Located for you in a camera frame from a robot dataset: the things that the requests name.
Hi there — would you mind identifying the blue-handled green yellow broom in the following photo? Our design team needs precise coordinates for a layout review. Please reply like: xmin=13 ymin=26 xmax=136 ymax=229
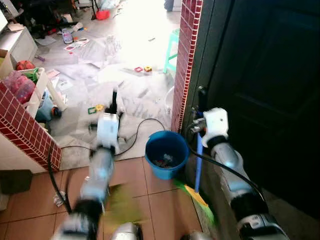
xmin=172 ymin=132 xmax=217 ymax=227

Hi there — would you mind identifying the blue plastic bucket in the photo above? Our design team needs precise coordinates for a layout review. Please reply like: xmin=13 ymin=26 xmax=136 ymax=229
xmin=145 ymin=130 xmax=190 ymax=181

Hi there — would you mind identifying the green plastic stool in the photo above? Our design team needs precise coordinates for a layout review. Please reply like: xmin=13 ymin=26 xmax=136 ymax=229
xmin=163 ymin=28 xmax=180 ymax=74

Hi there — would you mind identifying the blue round appliance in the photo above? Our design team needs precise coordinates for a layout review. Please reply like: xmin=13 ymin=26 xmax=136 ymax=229
xmin=34 ymin=90 xmax=63 ymax=124

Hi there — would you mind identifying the dark panelled door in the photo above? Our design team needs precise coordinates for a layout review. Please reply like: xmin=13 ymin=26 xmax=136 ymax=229
xmin=200 ymin=0 xmax=320 ymax=221

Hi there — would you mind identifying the red plastic basin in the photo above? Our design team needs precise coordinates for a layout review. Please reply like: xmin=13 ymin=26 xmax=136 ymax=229
xmin=95 ymin=9 xmax=111 ymax=21

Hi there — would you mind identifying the pink plastic bag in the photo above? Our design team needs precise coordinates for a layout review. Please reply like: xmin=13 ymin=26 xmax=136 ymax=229
xmin=9 ymin=74 xmax=37 ymax=104

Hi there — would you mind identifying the white plastic bag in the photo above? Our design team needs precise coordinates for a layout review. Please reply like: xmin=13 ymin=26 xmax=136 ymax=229
xmin=99 ymin=0 xmax=122 ymax=11

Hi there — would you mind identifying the red round toy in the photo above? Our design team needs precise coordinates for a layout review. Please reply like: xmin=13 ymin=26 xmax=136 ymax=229
xmin=15 ymin=59 xmax=36 ymax=71

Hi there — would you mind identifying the white cabinet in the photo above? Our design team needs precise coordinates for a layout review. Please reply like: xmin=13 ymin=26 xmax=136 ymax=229
xmin=0 ymin=25 xmax=39 ymax=64

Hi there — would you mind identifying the silver right robot leg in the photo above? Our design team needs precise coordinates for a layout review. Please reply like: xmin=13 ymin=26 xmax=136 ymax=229
xmin=180 ymin=231 xmax=207 ymax=240

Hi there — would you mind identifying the silver robot leg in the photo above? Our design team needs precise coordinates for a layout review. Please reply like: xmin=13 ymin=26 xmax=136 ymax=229
xmin=110 ymin=222 xmax=144 ymax=240
xmin=180 ymin=231 xmax=207 ymax=240

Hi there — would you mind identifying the silver left robot leg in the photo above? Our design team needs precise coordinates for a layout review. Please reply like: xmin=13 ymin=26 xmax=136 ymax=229
xmin=110 ymin=222 xmax=144 ymax=240

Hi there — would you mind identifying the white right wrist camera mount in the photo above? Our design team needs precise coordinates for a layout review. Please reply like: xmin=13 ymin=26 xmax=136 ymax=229
xmin=202 ymin=107 xmax=230 ymax=147

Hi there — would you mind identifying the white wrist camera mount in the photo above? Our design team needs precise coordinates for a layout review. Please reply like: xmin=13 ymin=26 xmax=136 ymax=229
xmin=202 ymin=107 xmax=230 ymax=147
xmin=96 ymin=113 xmax=121 ymax=152

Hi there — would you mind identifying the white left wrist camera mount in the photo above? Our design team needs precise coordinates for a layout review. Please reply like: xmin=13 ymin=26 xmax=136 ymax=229
xmin=96 ymin=113 xmax=121 ymax=152

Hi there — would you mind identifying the black floor cable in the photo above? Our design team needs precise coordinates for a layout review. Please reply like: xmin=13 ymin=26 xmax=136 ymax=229
xmin=60 ymin=118 xmax=167 ymax=157

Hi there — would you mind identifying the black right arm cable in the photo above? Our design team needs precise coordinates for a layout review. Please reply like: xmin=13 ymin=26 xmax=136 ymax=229
xmin=187 ymin=124 xmax=267 ymax=202

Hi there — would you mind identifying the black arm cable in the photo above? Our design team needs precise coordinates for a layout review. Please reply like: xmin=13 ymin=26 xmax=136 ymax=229
xmin=46 ymin=149 xmax=72 ymax=212
xmin=187 ymin=124 xmax=267 ymax=202

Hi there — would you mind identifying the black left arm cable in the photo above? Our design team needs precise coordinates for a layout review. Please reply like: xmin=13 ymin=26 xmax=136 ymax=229
xmin=46 ymin=149 xmax=72 ymax=212

